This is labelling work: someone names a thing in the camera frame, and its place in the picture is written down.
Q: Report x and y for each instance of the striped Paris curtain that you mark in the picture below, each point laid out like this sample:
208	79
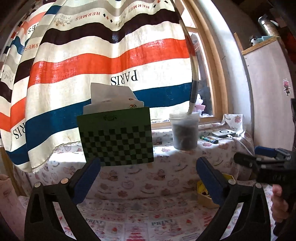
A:
64	46

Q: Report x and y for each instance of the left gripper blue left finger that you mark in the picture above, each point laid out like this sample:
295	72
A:
42	222

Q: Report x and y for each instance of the right hand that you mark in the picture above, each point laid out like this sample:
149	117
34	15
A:
279	207

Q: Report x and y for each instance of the grey power bank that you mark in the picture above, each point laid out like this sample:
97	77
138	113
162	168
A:
223	133

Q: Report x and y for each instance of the green black checkered box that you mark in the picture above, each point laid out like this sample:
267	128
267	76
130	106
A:
117	138

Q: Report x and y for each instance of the christmas print bed sheet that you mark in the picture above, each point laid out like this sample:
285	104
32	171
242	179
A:
172	217

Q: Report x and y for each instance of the white papers behind box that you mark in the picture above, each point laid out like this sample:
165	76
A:
109	98

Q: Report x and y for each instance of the clear plastic tub dark contents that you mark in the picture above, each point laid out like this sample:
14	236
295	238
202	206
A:
185	130

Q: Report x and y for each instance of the wooden window frame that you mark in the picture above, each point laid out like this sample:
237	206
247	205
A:
208	69

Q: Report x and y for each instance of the white cabinet panel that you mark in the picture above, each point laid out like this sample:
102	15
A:
272	92

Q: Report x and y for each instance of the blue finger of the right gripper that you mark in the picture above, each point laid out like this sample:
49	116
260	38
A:
264	151
247	161

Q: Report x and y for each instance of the baby bear print cloth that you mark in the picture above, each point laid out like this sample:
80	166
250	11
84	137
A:
172	171

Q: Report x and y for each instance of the yellow cloth in box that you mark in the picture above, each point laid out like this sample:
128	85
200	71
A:
201	189

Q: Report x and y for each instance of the metal thermos bottle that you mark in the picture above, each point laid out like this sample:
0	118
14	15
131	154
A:
269	26

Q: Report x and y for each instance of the octagonal cardboard jewelry box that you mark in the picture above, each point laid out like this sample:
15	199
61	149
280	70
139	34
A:
208	196

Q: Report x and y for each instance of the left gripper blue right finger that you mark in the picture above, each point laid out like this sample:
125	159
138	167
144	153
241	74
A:
253	222

